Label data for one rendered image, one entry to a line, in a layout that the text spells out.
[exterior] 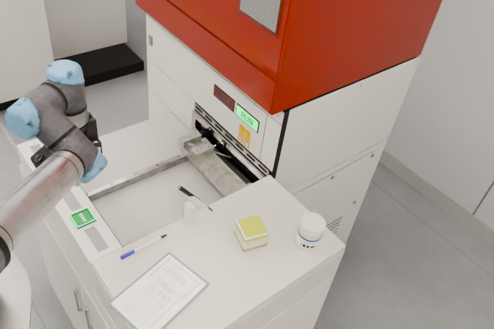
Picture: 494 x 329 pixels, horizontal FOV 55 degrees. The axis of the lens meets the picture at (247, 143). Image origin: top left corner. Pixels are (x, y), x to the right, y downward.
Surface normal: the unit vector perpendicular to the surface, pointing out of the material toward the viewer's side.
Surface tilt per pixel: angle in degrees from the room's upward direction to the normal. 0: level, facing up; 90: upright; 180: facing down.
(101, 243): 0
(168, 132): 0
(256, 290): 0
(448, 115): 90
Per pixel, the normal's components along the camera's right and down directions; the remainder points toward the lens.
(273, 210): 0.11, -0.76
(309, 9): 0.61, 0.57
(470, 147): -0.78, 0.34
